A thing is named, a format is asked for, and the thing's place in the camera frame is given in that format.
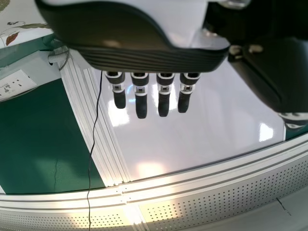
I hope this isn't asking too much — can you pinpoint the plate with brown leaf pattern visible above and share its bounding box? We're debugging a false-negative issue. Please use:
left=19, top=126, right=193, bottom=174
left=0, top=0, right=55, bottom=49

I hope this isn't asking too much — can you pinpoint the grey aluminium partition post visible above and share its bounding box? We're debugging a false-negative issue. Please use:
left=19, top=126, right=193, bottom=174
left=59, top=51, right=132, bottom=187

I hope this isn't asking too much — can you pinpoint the thin black cable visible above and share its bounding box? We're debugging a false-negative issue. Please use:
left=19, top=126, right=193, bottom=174
left=86, top=69, right=104, bottom=231

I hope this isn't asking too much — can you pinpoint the grey ribbed cable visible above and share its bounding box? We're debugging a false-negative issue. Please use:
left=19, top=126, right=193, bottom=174
left=47, top=45, right=72, bottom=72

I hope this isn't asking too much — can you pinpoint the grey cable trunking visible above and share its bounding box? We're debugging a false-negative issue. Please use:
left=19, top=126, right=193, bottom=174
left=0, top=51, right=62, bottom=102

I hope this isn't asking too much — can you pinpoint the white socket strip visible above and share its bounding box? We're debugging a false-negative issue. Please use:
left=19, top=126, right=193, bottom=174
left=0, top=69, right=37, bottom=102

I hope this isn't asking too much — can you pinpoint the perforated white cable duct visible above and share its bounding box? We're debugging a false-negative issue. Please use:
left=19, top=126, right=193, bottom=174
left=0, top=137, right=308, bottom=231

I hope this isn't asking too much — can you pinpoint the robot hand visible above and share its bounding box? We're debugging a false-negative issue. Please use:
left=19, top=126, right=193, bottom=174
left=35, top=0, right=308, bottom=132

